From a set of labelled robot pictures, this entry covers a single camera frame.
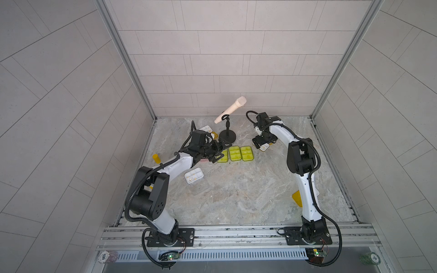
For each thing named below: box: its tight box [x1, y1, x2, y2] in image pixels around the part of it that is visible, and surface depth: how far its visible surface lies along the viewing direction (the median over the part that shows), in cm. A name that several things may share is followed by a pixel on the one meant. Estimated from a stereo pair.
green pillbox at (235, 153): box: [228, 145, 242, 162], surface depth 99 cm
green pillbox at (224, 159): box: [217, 149, 229, 163], surface depth 98 cm
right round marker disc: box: [359, 251, 381, 266], surface depth 63 cm
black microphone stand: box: [219, 114, 237, 144], surface depth 107 cm
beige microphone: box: [213, 96, 247, 124], surface depth 88 cm
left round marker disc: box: [97, 250, 119, 264], surface depth 63 cm
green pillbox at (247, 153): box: [240, 145, 255, 161], surface depth 99 cm
